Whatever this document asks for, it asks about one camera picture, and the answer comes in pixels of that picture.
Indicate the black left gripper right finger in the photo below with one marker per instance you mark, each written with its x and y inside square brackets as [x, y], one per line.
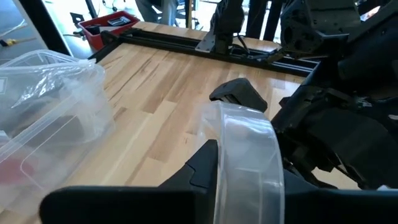
[295, 182]

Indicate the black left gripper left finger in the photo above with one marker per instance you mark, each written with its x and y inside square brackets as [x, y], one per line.
[199, 171]

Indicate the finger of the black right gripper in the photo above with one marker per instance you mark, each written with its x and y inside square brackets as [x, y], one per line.
[239, 91]

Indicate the clear plastic zip bag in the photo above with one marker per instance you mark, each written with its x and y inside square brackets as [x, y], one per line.
[248, 161]

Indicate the red elastic bandage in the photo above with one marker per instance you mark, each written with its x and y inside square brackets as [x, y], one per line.
[15, 171]

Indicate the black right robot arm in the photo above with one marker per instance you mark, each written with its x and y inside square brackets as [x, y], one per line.
[227, 18]

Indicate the person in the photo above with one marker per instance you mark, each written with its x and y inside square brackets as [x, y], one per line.
[161, 12]

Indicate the silver black device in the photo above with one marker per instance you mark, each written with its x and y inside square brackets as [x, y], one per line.
[119, 20]

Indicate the red plastic crate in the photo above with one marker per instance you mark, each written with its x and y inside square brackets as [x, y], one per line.
[93, 42]

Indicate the clear lidded storage box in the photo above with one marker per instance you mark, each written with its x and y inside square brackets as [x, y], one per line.
[46, 130]

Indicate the small black box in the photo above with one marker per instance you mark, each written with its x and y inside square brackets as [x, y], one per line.
[92, 29]

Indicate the clear packet with grey contents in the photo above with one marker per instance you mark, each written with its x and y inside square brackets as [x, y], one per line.
[56, 77]

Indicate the black white pole stand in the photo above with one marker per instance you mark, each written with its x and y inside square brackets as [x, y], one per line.
[43, 28]

